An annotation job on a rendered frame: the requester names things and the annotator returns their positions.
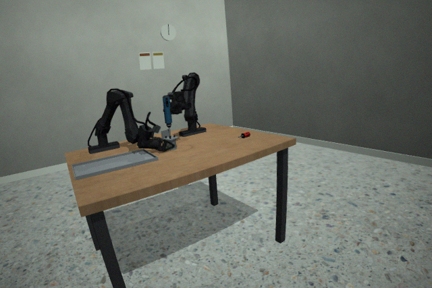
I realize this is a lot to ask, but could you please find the grey l-shaped metal bracket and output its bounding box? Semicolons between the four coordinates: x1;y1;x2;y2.
161;129;179;141

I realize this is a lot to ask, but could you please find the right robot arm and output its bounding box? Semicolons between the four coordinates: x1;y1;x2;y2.
88;90;153;150

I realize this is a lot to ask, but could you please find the blue electric screwdriver barrel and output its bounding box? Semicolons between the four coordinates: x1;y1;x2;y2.
163;95;172;131

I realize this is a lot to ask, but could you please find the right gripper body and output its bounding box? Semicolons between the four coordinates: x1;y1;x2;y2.
149;126;165;152

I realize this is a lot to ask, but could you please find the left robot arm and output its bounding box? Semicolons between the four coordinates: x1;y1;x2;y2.
167;74;206;134

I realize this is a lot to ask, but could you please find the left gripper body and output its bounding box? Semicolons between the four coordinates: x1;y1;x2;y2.
170;97;182;113

